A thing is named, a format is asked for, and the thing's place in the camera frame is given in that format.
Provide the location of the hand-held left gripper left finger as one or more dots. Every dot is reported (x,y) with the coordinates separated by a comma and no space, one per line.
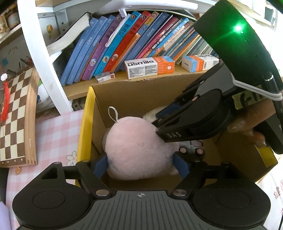
(101,165)

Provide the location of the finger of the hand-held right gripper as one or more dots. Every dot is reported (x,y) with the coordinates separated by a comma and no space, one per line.
(168,112)
(207,78)

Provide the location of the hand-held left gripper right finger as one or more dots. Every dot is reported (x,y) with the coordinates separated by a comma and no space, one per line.
(180,167)

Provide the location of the white cube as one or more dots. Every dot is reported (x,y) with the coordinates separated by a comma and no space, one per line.
(150,115)

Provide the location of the grey toy car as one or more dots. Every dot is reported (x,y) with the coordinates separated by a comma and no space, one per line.
(191,152)

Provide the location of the yellow cardboard box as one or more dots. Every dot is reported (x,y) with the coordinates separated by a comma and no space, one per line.
(132,97)

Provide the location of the pink plush toy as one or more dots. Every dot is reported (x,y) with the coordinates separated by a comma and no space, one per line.
(137,146)

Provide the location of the pink checkered desktop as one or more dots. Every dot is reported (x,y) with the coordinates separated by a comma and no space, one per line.
(55,137)

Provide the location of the person's right hand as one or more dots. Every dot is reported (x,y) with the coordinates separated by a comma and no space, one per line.
(252,117)

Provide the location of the small orange white box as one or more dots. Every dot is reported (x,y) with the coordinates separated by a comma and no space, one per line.
(199,63)

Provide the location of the white orange toothpaste box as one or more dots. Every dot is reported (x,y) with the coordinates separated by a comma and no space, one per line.
(148,66)

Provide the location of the small red white box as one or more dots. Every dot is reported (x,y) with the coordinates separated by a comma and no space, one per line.
(106,77)

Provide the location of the row of books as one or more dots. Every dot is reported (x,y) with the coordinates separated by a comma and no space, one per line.
(115,44)

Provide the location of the wooden chessboard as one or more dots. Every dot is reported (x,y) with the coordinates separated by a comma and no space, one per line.
(15,115)

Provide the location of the lavender garment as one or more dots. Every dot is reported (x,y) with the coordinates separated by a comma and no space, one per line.
(4,216)

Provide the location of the red tassel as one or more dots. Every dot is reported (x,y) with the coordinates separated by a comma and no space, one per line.
(5,99)

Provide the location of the thick grey-covered book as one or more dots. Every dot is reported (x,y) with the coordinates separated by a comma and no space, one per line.
(70,33)

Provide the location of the white bookshelf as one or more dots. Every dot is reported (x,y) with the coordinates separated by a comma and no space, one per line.
(39,55)

